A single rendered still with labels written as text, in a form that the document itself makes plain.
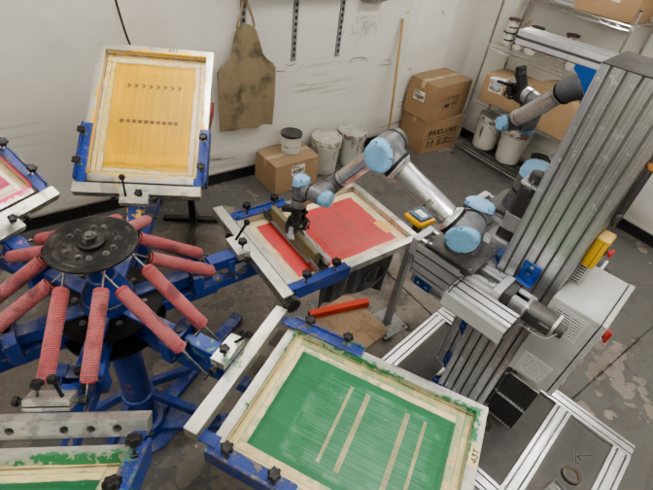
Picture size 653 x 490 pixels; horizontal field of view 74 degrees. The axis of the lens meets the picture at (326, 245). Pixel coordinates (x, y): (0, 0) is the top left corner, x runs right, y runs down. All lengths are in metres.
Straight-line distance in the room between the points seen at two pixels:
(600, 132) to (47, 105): 3.23
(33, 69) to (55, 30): 0.29
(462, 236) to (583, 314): 0.57
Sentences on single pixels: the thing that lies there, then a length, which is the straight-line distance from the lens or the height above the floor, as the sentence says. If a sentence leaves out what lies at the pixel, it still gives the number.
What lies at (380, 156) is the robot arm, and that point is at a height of 1.63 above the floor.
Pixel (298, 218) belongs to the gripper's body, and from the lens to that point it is 1.99.
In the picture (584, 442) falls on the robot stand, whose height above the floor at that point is 0.21.
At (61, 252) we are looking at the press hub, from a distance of 1.70.
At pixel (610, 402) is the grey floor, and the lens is 3.49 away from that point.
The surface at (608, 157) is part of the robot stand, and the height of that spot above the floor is 1.78.
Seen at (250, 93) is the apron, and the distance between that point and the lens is 4.00.
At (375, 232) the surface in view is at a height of 0.96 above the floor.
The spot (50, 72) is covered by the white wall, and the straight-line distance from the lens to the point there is 3.56.
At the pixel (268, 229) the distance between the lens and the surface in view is 2.24.
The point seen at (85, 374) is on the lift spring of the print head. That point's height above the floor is 1.12.
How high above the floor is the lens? 2.37
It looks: 40 degrees down
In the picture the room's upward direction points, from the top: 9 degrees clockwise
